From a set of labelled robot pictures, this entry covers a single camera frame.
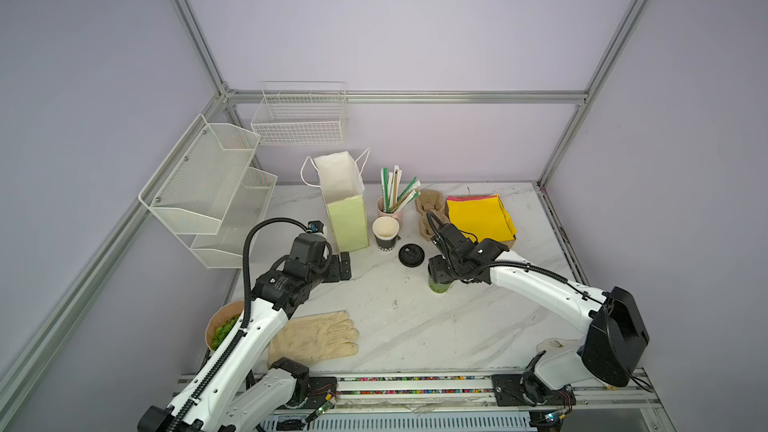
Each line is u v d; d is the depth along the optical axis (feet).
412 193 3.02
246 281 1.61
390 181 3.30
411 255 3.23
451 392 2.45
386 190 3.31
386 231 3.21
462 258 2.00
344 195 2.68
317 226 2.22
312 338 2.69
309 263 1.83
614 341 1.38
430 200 3.64
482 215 3.53
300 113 3.14
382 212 3.33
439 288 2.89
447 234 2.09
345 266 2.28
